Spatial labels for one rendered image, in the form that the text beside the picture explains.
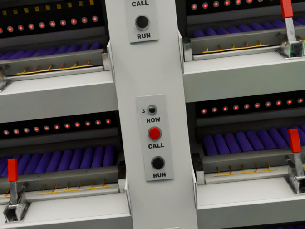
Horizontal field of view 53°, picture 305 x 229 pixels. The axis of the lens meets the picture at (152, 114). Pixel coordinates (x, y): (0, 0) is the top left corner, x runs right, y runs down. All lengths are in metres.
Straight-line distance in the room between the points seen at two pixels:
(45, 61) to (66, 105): 0.10
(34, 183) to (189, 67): 0.32
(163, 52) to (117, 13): 0.08
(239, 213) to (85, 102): 0.28
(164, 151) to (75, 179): 0.17
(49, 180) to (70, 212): 0.08
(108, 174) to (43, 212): 0.11
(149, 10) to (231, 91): 0.16
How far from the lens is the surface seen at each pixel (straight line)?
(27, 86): 0.49
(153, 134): 0.43
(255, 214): 0.50
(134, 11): 0.44
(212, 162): 0.51
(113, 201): 0.50
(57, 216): 0.51
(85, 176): 0.53
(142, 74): 0.43
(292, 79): 0.47
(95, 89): 0.44
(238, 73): 0.44
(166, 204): 0.46
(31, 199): 0.55
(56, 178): 0.54
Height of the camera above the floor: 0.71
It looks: 6 degrees down
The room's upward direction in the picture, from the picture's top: 6 degrees counter-clockwise
